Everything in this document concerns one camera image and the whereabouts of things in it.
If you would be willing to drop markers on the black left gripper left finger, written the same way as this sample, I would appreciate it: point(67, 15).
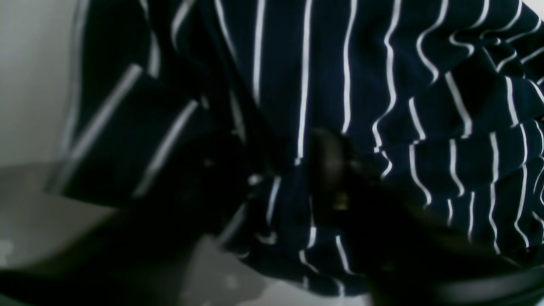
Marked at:
point(139, 255)

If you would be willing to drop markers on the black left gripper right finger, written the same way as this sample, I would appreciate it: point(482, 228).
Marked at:
point(408, 255)

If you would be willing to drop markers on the navy white striped t-shirt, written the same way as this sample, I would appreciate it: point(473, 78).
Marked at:
point(444, 97)

